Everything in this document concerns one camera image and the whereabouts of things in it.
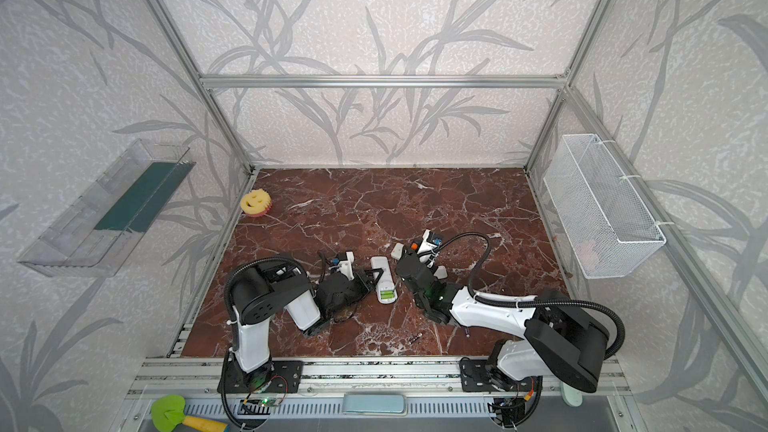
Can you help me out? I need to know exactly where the white remote control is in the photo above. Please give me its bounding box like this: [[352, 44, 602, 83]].
[[370, 256, 398, 304]]

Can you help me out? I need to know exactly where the white battery cover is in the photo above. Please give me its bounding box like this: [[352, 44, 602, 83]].
[[433, 266, 448, 280], [391, 243, 404, 261]]

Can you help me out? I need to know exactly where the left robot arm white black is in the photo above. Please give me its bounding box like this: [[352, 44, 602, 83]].
[[224, 252, 392, 376]]

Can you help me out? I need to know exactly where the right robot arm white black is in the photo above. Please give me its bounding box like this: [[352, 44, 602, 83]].
[[396, 250, 626, 393]]

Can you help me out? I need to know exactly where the pale green rectangular tray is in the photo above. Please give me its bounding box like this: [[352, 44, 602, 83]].
[[342, 393, 407, 416]]

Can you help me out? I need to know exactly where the yellow smiley sponge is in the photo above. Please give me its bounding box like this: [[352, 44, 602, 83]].
[[240, 189, 273, 217]]

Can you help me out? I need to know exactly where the pink item in basket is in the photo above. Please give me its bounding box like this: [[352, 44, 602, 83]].
[[576, 239, 600, 271]]

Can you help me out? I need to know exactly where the pale green round soap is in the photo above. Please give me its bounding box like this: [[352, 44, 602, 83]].
[[561, 391, 583, 408]]

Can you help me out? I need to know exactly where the green yellow scoop brush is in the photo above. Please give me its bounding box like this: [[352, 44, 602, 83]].
[[150, 395, 229, 432]]

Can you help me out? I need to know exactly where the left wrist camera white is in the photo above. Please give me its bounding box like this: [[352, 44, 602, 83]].
[[330, 251, 355, 281]]

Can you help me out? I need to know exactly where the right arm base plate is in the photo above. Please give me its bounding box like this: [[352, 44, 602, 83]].
[[458, 357, 541, 393]]

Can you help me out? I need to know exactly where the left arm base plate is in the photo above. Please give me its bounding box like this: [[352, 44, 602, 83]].
[[217, 358, 304, 394]]

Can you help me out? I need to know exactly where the white wire mesh basket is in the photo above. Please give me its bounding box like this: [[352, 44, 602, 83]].
[[544, 134, 666, 279]]

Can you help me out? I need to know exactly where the clear plastic wall shelf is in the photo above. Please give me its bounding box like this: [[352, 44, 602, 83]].
[[18, 139, 195, 278]]

